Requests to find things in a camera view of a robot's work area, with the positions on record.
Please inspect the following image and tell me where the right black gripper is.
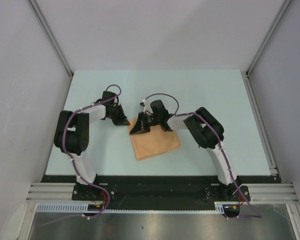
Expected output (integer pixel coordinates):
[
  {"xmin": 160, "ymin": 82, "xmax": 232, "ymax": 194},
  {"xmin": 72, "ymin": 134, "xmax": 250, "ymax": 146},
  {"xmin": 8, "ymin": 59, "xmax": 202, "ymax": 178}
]
[{"xmin": 130, "ymin": 112, "xmax": 161, "ymax": 136}]

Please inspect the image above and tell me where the peach cloth napkin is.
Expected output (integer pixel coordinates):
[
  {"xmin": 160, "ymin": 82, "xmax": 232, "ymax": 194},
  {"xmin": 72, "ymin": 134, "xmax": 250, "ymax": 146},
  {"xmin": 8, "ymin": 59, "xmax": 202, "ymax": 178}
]
[{"xmin": 130, "ymin": 125, "xmax": 182, "ymax": 161}]

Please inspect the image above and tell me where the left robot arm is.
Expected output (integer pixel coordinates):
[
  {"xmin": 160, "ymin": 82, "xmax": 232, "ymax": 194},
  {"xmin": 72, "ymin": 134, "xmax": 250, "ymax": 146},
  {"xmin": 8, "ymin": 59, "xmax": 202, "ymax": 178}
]
[{"xmin": 53, "ymin": 90, "xmax": 130, "ymax": 200}]

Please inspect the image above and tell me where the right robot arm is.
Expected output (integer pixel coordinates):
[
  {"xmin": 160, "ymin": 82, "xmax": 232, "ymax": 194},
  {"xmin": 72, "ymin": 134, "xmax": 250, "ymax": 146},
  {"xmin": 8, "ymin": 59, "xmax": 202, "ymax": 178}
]
[{"xmin": 129, "ymin": 100, "xmax": 241, "ymax": 201}]

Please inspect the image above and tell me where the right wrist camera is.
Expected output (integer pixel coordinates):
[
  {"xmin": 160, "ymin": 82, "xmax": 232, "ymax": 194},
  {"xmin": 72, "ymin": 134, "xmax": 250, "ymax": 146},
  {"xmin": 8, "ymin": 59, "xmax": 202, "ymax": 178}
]
[{"xmin": 139, "ymin": 99, "xmax": 153, "ymax": 114}]

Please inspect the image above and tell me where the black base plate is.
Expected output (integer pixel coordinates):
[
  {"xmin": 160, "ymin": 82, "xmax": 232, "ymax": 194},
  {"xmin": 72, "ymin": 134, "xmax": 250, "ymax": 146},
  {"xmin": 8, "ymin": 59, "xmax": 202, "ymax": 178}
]
[{"xmin": 41, "ymin": 174, "xmax": 282, "ymax": 211}]

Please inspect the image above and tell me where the slotted cable duct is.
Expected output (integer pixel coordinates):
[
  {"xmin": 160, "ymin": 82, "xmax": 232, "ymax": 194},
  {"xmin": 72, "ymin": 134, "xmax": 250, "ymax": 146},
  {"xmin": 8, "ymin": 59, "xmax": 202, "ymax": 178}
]
[{"xmin": 36, "ymin": 202, "xmax": 239, "ymax": 215}]

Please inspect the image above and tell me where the right aluminium frame post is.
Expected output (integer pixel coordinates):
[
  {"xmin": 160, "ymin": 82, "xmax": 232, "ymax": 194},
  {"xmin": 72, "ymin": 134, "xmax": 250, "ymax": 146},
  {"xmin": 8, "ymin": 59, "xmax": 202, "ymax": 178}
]
[{"xmin": 246, "ymin": 0, "xmax": 293, "ymax": 76}]

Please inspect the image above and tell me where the aluminium frame post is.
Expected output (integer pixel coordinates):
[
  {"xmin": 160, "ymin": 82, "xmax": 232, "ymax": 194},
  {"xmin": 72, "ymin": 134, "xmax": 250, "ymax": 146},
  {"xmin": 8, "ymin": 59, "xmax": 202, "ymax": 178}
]
[
  {"xmin": 27, "ymin": 0, "xmax": 75, "ymax": 77},
  {"xmin": 246, "ymin": 0, "xmax": 293, "ymax": 76}
]

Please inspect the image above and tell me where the aluminium front rail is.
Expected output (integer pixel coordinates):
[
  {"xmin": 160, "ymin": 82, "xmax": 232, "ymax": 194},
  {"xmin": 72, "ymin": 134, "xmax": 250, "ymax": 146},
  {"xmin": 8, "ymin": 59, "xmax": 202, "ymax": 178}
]
[{"xmin": 26, "ymin": 183, "xmax": 299, "ymax": 204}]

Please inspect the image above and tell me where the left aluminium frame post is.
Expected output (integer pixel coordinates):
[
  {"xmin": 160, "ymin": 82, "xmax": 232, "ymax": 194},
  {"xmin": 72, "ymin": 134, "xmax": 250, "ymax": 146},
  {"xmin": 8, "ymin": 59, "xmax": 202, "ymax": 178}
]
[{"xmin": 27, "ymin": 0, "xmax": 75, "ymax": 77}]

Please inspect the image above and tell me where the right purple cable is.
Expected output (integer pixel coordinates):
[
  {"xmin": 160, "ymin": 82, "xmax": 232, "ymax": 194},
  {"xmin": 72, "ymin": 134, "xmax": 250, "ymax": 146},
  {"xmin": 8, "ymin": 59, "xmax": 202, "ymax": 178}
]
[{"xmin": 142, "ymin": 93, "xmax": 263, "ymax": 220}]

